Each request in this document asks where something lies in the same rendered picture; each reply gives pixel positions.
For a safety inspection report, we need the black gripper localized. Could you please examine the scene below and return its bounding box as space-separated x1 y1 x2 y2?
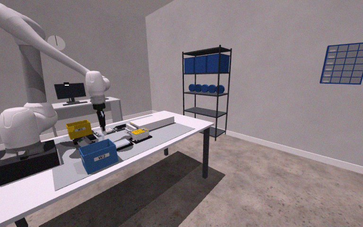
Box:
93 103 107 135

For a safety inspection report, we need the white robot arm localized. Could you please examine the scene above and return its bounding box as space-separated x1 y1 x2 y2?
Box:
0 3 111 162

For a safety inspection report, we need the grey bench mat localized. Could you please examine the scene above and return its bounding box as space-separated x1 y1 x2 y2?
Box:
52 122 195 191

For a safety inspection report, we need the blue bin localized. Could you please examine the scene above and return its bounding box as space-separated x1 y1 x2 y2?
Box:
79 139 118 174

